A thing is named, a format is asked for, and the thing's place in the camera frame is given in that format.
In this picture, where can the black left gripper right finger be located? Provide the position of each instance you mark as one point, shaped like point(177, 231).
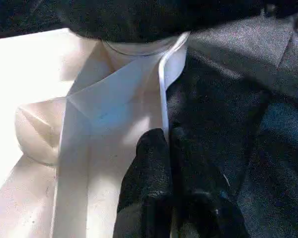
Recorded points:
point(201, 198)

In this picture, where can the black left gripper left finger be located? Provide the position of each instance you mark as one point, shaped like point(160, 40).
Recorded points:
point(149, 183)

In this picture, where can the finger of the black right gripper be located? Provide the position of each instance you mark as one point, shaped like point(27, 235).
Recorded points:
point(151, 19)

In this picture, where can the white plastic table leg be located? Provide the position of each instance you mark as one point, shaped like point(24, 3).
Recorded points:
point(139, 48)

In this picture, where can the white plastic table top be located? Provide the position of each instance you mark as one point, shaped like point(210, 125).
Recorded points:
point(39, 99)

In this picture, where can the black work mat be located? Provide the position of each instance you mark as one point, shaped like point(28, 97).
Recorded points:
point(238, 86)

